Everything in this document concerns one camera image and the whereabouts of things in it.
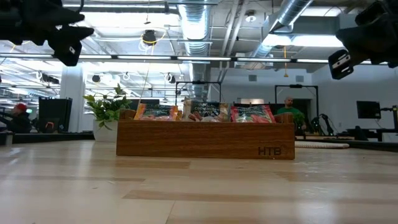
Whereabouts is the black gantry frame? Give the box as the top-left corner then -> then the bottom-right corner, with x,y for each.
274,84 -> 320,134

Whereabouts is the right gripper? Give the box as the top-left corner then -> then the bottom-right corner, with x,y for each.
335,0 -> 398,68

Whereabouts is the yellow hanging pendant cable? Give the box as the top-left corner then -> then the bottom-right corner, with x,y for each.
282,45 -> 289,78

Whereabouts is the person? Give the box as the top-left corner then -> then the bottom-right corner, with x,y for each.
276,96 -> 307,131
5,103 -> 32,134

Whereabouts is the black overhead light bar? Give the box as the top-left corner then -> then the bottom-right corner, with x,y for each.
0,53 -> 389,65

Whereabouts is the white building column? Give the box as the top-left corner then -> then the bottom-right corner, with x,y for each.
60,65 -> 86,134

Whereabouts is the black ceiling cable reel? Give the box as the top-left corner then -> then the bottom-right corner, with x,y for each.
142,29 -> 158,47

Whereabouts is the black cabinet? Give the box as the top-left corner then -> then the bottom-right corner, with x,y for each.
38,97 -> 73,134

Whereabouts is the red strawberry tea packet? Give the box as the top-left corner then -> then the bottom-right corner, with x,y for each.
229,105 -> 277,124

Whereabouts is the small gray bin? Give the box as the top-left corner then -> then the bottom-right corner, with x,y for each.
0,131 -> 16,146

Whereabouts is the black background desk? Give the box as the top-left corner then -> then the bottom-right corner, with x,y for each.
346,126 -> 398,143

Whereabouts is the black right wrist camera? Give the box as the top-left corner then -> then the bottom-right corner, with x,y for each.
328,49 -> 355,81

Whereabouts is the wooden three-compartment organizer box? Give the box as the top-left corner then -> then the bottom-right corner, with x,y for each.
116,108 -> 295,161

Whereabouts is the black wall monitor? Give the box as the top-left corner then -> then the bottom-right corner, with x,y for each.
356,100 -> 382,120

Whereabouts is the silver ventilation duct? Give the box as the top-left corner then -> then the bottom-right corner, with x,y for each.
177,0 -> 213,102
242,0 -> 313,71

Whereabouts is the green background plant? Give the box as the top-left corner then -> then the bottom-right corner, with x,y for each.
294,111 -> 308,130

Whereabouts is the beige chai tea packet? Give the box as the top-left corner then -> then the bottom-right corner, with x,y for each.
182,99 -> 229,123

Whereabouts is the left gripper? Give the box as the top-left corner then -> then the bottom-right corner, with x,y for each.
18,0 -> 95,47

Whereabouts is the green artificial plant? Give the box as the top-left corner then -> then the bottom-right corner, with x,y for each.
82,83 -> 133,143

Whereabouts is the round woven beige mat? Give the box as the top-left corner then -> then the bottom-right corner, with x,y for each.
294,141 -> 350,149

